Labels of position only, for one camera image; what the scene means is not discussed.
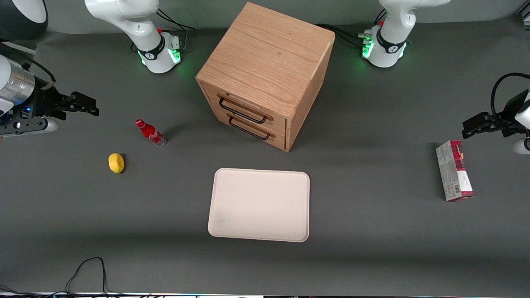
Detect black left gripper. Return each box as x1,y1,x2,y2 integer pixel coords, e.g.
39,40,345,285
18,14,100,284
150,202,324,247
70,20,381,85
462,92,527,139

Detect yellow lemon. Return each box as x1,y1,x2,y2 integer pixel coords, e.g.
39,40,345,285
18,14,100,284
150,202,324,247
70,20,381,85
108,153,125,174

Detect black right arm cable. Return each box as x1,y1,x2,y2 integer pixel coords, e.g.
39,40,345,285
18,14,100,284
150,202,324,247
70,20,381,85
0,41,56,91

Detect wooden drawer cabinet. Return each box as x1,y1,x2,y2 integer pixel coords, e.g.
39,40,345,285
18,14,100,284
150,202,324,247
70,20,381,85
195,2,336,152

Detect black right arm base cables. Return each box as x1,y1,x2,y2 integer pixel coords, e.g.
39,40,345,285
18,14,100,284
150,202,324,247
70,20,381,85
156,8,196,53

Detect long black drawer handle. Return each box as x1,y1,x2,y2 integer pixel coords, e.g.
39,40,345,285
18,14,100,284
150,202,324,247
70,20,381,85
218,96,268,124

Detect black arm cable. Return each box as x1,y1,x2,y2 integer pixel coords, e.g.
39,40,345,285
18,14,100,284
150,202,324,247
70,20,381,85
0,41,56,91
490,72,530,121

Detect grey and red carton box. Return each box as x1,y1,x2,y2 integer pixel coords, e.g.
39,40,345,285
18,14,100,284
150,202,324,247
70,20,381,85
436,140,474,202

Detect wooden drawer with short handle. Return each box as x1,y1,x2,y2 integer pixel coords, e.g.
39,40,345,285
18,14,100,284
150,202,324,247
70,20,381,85
214,111,287,151

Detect black arm base cables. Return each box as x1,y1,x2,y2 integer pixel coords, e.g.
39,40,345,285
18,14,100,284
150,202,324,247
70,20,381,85
316,8,388,48
156,8,196,53

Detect wooden drawer with long handle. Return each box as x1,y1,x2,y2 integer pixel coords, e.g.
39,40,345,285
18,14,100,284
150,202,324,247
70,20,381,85
201,81,287,134

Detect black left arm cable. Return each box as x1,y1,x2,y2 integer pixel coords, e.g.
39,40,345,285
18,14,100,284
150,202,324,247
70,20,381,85
490,72,530,121

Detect cream plastic tray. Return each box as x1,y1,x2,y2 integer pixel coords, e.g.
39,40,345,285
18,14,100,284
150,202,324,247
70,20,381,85
207,168,311,243

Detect black left arm base cables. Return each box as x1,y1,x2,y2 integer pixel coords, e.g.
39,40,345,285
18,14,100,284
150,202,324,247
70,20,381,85
316,8,388,48

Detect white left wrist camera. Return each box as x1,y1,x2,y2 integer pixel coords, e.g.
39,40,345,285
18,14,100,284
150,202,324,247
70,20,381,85
512,137,530,155

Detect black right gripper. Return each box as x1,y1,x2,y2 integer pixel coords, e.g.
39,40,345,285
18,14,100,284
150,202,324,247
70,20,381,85
28,79,100,121

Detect short black drawer handle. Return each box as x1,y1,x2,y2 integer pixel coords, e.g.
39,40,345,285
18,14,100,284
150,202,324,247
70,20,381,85
228,117,271,141

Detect thin black table cable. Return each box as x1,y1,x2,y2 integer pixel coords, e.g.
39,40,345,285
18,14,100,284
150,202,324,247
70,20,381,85
0,257,137,298

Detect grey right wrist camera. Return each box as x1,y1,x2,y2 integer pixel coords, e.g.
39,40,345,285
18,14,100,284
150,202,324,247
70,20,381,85
0,118,59,138

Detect red coke bottle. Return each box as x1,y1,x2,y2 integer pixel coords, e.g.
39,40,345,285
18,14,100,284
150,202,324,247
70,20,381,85
135,119,167,147

